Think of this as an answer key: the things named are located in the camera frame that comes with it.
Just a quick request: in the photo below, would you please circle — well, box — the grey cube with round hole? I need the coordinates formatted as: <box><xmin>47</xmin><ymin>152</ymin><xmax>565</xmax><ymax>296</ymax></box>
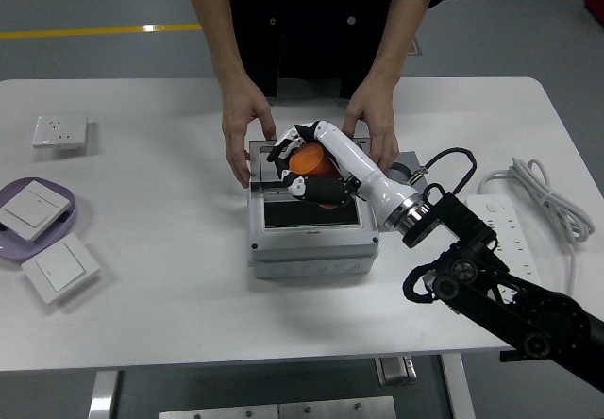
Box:
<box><xmin>384</xmin><ymin>150</ymin><xmax>420</xmax><ymax>185</ymax></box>

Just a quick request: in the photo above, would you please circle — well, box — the white wall socket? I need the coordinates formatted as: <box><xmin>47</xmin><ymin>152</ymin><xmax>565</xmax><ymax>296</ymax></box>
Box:
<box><xmin>31</xmin><ymin>115</ymin><xmax>90</xmax><ymax>149</ymax></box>

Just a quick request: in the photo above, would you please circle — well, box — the person's right hand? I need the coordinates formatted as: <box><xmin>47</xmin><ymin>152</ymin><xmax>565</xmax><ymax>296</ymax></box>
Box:
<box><xmin>221</xmin><ymin>76</ymin><xmax>277</xmax><ymax>190</ymax></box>

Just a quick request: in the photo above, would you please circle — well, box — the grey junction box clear lid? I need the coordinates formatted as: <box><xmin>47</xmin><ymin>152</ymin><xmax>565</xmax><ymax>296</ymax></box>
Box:
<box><xmin>247</xmin><ymin>136</ymin><xmax>381</xmax><ymax>279</ymax></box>

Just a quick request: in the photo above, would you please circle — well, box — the grey metal base plate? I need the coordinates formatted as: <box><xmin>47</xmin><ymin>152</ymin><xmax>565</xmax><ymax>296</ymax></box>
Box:
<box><xmin>159</xmin><ymin>395</ymin><xmax>397</xmax><ymax>419</ymax></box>

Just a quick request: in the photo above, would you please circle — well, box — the person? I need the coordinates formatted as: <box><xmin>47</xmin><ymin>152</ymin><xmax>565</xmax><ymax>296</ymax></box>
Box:
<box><xmin>164</xmin><ymin>0</ymin><xmax>460</xmax><ymax>101</ymax></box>

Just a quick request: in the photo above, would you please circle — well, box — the white wall switch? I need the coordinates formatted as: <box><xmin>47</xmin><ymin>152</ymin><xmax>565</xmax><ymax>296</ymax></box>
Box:
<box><xmin>20</xmin><ymin>233</ymin><xmax>101</xmax><ymax>305</ymax></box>
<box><xmin>0</xmin><ymin>180</ymin><xmax>73</xmax><ymax>243</ymax></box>

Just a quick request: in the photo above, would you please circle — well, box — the person's left hand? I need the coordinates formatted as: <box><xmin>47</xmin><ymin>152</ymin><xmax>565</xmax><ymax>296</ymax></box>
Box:
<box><xmin>342</xmin><ymin>78</ymin><xmax>400</xmax><ymax>173</ymax></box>

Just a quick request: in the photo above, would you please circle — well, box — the purple tray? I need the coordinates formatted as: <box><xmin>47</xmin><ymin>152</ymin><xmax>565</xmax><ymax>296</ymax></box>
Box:
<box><xmin>0</xmin><ymin>176</ymin><xmax>78</xmax><ymax>263</ymax></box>

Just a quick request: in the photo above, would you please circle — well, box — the orange cylinder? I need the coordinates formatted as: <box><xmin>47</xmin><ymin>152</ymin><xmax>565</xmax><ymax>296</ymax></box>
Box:
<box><xmin>288</xmin><ymin>142</ymin><xmax>341</xmax><ymax>210</ymax></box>

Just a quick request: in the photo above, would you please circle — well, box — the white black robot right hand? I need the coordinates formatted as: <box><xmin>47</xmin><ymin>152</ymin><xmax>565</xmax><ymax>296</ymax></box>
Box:
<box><xmin>266</xmin><ymin>120</ymin><xmax>424</xmax><ymax>232</ymax></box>

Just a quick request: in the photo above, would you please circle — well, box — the grey metal table bracket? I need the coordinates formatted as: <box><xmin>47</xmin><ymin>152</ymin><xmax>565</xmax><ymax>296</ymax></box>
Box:
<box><xmin>375</xmin><ymin>355</ymin><xmax>419</xmax><ymax>387</ymax></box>

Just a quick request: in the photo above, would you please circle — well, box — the white table leg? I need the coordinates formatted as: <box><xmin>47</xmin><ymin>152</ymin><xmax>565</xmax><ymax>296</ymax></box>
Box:
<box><xmin>87</xmin><ymin>370</ymin><xmax>122</xmax><ymax>419</ymax></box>
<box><xmin>438</xmin><ymin>353</ymin><xmax>477</xmax><ymax>419</ymax></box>

